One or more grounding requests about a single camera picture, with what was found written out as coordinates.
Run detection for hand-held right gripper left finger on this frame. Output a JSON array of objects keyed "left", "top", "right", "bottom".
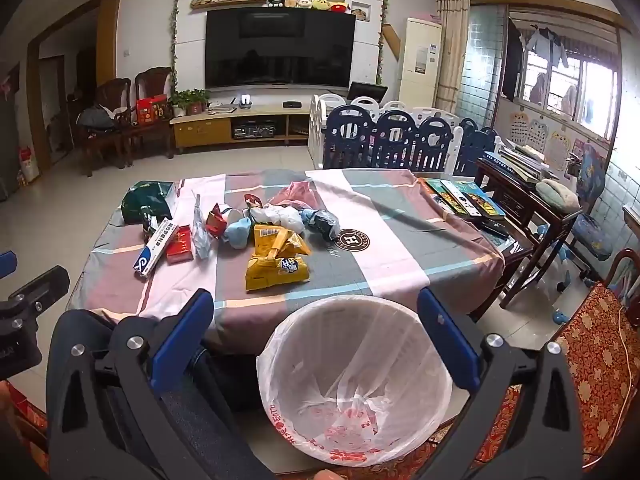
[{"left": 47, "top": 288, "right": 276, "bottom": 480}]

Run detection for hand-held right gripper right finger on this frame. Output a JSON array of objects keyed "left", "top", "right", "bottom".
[{"left": 416, "top": 287, "right": 601, "bottom": 480}]

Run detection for red cigarette box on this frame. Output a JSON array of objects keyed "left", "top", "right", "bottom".
[{"left": 166, "top": 225, "right": 194, "bottom": 265}]

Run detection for white and blue carton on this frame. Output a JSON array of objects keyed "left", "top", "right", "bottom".
[{"left": 133, "top": 217, "right": 180, "bottom": 278}]

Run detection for white lined waste bin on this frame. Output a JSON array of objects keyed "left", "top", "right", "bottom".
[{"left": 256, "top": 295, "right": 453, "bottom": 466}]

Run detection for clear plastic wrapper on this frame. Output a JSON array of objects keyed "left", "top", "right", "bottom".
[{"left": 191, "top": 194, "right": 213, "bottom": 260}]

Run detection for yellow snack bag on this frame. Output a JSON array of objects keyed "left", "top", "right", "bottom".
[{"left": 245, "top": 224, "right": 312, "bottom": 292}]

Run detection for red snack wrapper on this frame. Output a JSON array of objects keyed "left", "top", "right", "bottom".
[{"left": 206, "top": 203, "right": 228, "bottom": 237}]

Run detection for dark plastic bag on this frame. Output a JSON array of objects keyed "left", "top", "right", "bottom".
[{"left": 301, "top": 208, "right": 341, "bottom": 241}]

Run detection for light blue plastic bag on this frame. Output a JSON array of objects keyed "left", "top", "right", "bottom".
[{"left": 223, "top": 217, "right": 256, "bottom": 251}]

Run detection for striped pink grey tablecloth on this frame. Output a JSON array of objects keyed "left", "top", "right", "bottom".
[{"left": 67, "top": 167, "right": 506, "bottom": 356}]

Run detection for dark green box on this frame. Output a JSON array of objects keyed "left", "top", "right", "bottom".
[{"left": 121, "top": 180, "right": 177, "bottom": 226}]

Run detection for row of colourful books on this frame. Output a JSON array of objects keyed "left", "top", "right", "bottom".
[{"left": 420, "top": 177, "right": 506, "bottom": 221}]

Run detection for red gold patterned cushion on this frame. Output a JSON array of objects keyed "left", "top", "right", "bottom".
[{"left": 475, "top": 285, "right": 640, "bottom": 466}]

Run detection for white plastic bag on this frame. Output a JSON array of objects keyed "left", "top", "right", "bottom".
[{"left": 250, "top": 204, "right": 306, "bottom": 233}]

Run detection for dark wooden side table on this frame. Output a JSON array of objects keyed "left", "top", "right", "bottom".
[{"left": 474, "top": 157, "right": 583, "bottom": 311}]

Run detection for black bag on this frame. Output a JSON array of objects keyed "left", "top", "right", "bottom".
[{"left": 77, "top": 105, "right": 118, "bottom": 131}]

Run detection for grey green cushion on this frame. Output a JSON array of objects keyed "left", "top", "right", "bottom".
[{"left": 535, "top": 179, "right": 581, "bottom": 213}]

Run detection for pink plastic bag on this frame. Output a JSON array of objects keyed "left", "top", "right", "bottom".
[{"left": 270, "top": 180, "right": 321, "bottom": 211}]

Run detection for stack of books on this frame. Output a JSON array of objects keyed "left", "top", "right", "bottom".
[{"left": 492, "top": 145, "right": 551, "bottom": 183}]

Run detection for dark wooden chair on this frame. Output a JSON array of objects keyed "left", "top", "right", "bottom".
[
  {"left": 70, "top": 77, "right": 135, "bottom": 177},
  {"left": 132, "top": 66, "right": 175, "bottom": 161}
]

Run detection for red gift box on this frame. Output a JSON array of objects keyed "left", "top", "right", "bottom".
[{"left": 136, "top": 95, "right": 171, "bottom": 127}]

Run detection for yellow television cabinet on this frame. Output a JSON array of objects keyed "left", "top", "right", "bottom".
[{"left": 170, "top": 100, "right": 326, "bottom": 151}]

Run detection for blue white playpen fence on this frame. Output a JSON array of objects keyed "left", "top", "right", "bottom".
[{"left": 307, "top": 92, "right": 501, "bottom": 176}]

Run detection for black stereo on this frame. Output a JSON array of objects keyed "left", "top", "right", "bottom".
[{"left": 232, "top": 121, "right": 278, "bottom": 140}]

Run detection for green potted plant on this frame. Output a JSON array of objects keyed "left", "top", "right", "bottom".
[{"left": 170, "top": 89, "right": 211, "bottom": 117}]

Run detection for black screen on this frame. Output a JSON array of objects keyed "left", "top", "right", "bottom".
[{"left": 346, "top": 81, "right": 389, "bottom": 106}]

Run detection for white standing air conditioner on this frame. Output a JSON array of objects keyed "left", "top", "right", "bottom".
[{"left": 398, "top": 17, "right": 443, "bottom": 106}]

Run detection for green vine garland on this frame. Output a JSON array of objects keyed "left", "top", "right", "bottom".
[
  {"left": 169, "top": 0, "right": 184, "bottom": 96},
  {"left": 376, "top": 0, "right": 391, "bottom": 86}
]

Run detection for beige curtain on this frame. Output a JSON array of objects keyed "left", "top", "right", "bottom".
[{"left": 434, "top": 0, "right": 471, "bottom": 113}]

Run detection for black flat television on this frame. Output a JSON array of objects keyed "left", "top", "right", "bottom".
[{"left": 205, "top": 7, "right": 357, "bottom": 92}]

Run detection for hanging clothes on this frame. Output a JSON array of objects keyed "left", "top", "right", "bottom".
[{"left": 522, "top": 27, "right": 568, "bottom": 68}]

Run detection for wooden sofa frame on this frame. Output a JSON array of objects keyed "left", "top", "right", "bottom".
[{"left": 602, "top": 247, "right": 640, "bottom": 303}]

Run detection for wall posters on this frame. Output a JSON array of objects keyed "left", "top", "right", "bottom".
[{"left": 507, "top": 112, "right": 576, "bottom": 171}]

